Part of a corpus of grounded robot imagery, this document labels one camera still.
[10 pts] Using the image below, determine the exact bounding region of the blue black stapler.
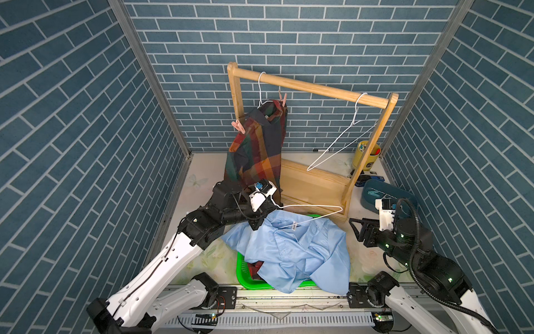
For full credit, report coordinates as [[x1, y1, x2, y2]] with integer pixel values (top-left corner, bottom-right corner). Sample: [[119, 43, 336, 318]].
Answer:
[[355, 174, 385, 187]]

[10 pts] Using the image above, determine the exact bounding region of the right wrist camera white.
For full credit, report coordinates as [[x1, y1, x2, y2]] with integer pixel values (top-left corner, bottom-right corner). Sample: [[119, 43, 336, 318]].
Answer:
[[375, 198, 396, 231]]

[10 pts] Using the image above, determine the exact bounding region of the pink clothespin on sleeve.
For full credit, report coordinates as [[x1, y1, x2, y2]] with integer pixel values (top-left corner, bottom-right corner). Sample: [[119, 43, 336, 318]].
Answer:
[[232, 120, 246, 134]]

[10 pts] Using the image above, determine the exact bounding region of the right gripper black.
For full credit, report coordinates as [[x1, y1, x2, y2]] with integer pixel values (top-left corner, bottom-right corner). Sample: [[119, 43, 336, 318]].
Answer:
[[346, 215, 412, 269]]

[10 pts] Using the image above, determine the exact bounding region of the wooden clothes rack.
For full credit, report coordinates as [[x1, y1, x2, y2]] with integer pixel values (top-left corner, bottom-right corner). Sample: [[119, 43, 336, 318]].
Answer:
[[228, 62, 399, 223]]

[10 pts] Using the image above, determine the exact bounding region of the dark multicolour plaid shirt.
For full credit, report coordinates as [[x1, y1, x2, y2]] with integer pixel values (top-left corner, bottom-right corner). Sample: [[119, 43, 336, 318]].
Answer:
[[224, 100, 288, 203]]

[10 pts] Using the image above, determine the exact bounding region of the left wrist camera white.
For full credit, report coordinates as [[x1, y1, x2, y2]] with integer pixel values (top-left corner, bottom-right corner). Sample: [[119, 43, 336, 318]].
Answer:
[[249, 180, 278, 212]]

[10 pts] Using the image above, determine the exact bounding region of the teal storage box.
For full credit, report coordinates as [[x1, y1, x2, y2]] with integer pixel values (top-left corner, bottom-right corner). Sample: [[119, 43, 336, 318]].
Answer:
[[360, 179, 418, 213]]

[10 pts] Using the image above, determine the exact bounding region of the red black plaid shirt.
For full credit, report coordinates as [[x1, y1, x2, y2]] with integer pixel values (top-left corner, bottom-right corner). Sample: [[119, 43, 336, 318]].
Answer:
[[247, 261, 264, 281]]

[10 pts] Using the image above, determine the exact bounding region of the pink clothespin at collar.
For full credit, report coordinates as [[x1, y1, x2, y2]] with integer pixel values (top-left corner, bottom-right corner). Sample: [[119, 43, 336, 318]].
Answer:
[[278, 92, 287, 107]]

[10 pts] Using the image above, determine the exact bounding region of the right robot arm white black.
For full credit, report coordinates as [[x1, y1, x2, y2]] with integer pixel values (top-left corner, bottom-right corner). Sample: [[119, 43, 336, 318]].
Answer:
[[347, 198, 497, 333]]

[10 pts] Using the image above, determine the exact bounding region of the green plastic basket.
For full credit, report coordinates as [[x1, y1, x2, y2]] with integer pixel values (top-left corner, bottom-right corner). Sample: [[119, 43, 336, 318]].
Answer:
[[223, 210, 330, 293]]

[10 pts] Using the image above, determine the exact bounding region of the yellow pen cup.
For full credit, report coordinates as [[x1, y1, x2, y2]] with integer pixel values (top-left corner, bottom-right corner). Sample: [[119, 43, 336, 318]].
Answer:
[[352, 140, 382, 172]]

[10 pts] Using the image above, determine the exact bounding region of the light blue shirt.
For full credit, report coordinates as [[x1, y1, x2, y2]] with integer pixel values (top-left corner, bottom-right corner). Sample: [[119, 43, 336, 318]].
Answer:
[[221, 210, 350, 295]]

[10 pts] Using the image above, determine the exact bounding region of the white wire hanger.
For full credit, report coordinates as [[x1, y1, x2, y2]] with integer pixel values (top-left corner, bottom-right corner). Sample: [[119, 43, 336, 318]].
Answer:
[[306, 93, 378, 172], [257, 71, 271, 108], [268, 196, 344, 228]]

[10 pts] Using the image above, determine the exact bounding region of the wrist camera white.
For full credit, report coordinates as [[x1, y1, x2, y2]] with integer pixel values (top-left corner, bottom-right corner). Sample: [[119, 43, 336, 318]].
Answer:
[[249, 180, 278, 212], [375, 198, 396, 231]]

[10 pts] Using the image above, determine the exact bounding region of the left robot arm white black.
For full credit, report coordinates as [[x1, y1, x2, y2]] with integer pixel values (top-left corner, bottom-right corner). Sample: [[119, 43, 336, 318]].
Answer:
[[87, 180, 277, 333]]

